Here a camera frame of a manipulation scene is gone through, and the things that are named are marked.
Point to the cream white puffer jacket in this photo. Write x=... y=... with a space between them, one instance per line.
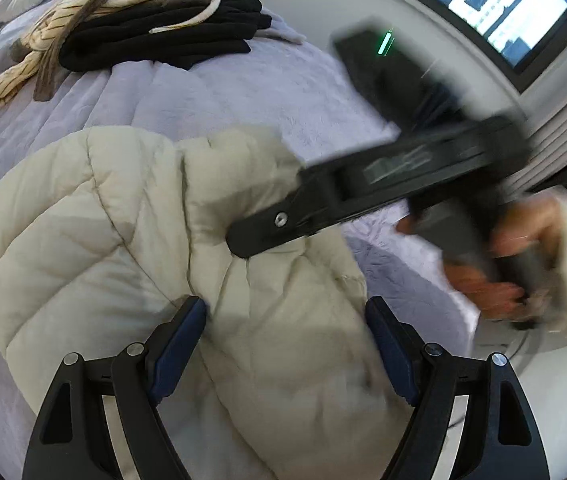
x=113 y=240

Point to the person's right hand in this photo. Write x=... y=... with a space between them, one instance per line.
x=528 y=225

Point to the dark framed window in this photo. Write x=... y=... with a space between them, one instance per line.
x=483 y=5

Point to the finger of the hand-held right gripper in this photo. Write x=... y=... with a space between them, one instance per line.
x=283 y=217

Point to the lavender fleece blanket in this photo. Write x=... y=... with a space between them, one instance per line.
x=243 y=90

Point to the white ribbed radiator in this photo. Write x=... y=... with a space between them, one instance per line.
x=558 y=120

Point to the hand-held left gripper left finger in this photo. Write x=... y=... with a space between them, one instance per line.
x=178 y=345

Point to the brown cloth strip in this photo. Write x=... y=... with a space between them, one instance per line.
x=48 y=67

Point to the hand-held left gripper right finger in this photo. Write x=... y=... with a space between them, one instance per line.
x=393 y=350

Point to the black folded clothes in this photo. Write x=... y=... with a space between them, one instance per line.
x=163 y=30

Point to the beige striped garment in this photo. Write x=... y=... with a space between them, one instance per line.
x=113 y=0

